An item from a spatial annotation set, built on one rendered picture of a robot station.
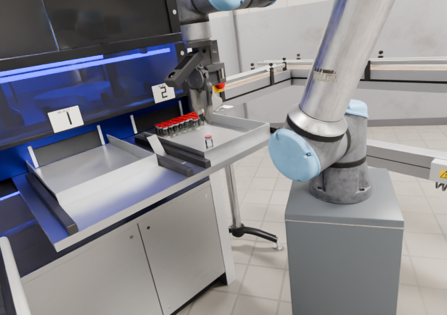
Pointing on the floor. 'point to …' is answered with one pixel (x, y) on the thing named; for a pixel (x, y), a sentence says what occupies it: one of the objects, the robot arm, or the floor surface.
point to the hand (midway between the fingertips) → (203, 117)
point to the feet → (255, 234)
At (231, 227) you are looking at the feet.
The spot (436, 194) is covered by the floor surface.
